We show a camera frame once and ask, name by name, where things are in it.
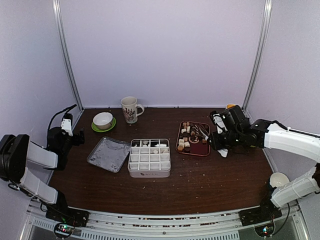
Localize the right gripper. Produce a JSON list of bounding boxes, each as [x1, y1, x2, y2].
[[207, 129, 243, 151]]

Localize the white handled tongs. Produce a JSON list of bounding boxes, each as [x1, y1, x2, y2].
[[194, 123, 228, 158]]

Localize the bunny tin lid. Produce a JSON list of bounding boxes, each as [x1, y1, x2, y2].
[[87, 136, 131, 173]]

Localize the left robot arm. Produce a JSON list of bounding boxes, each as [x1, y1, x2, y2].
[[0, 112, 85, 222]]

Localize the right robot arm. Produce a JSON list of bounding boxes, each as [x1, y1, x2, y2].
[[207, 105, 320, 221]]

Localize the red chocolate tray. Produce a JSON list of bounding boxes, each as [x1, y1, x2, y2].
[[175, 121, 211, 157]]

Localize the yellow inside floral mug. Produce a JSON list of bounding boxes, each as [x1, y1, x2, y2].
[[226, 103, 236, 109]]

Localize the green saucer plate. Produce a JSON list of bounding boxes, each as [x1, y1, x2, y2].
[[91, 117, 117, 133]]

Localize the white ceramic bowl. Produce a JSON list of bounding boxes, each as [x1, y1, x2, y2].
[[93, 112, 114, 130]]

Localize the white cup near base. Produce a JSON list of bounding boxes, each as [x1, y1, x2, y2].
[[268, 172, 290, 189]]

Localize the seashell coral mug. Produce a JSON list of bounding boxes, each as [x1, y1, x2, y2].
[[120, 96, 145, 124]]

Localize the tin box with dividers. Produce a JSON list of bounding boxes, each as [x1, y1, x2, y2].
[[127, 138, 171, 178]]

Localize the front aluminium rail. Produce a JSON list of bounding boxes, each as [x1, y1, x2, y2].
[[17, 199, 312, 240]]

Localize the right aluminium frame post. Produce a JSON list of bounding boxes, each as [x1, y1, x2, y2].
[[242, 0, 273, 113]]

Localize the aluminium frame post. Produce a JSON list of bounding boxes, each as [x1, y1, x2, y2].
[[242, 0, 273, 113], [52, 0, 84, 112]]

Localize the left aluminium frame post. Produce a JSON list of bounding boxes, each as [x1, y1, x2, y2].
[[52, 0, 84, 112]]

